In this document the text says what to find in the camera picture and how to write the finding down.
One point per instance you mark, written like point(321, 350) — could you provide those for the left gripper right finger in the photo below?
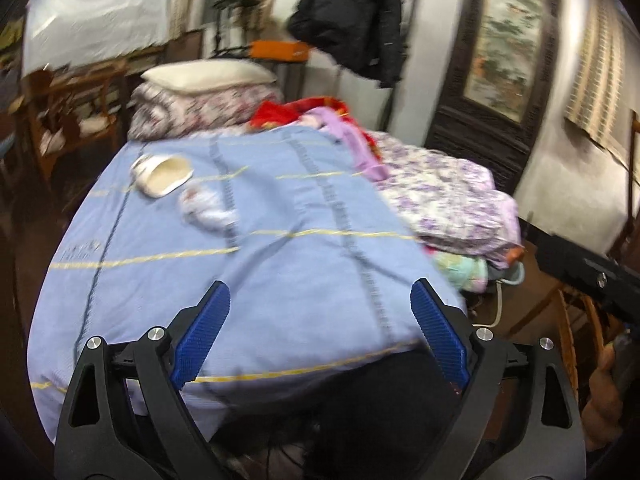
point(517, 417)

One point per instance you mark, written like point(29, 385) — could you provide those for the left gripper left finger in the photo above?
point(123, 416)

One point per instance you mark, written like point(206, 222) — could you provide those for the clear plastic wrapper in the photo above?
point(204, 207)

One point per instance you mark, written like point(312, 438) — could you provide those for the white paper cup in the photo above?
point(158, 175)

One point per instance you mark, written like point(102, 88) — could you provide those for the person's hand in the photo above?
point(601, 415)

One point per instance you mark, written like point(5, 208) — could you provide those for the wooden chair at right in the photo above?
point(582, 329)

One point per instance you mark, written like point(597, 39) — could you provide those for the light blue plastic basin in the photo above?
point(512, 276)

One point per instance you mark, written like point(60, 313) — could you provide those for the pastel tie-dye blanket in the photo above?
point(467, 274)

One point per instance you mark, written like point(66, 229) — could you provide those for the purple floral duvet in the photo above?
point(450, 203)

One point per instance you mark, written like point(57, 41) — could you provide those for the framed landscape painting panel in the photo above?
point(497, 85)

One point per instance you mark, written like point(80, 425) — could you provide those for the light blue bed blanket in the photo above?
point(319, 269)

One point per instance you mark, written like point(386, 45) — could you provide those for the wooden armchair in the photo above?
point(67, 112)

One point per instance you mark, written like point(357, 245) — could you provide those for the floral folded quilt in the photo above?
point(163, 114)

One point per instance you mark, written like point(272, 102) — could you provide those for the lilac cloth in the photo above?
point(363, 159)

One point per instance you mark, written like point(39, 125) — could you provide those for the cream pillow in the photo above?
point(203, 76)

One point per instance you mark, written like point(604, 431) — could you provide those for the black metal stand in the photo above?
point(232, 30)

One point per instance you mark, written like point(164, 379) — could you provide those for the black puffer jacket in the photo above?
point(363, 36)

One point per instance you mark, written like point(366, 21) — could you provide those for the orange box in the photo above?
point(279, 51)

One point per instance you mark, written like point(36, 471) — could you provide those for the white cloth cover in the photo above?
point(62, 33)

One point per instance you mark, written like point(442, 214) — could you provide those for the striped wall hanging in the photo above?
point(593, 102)

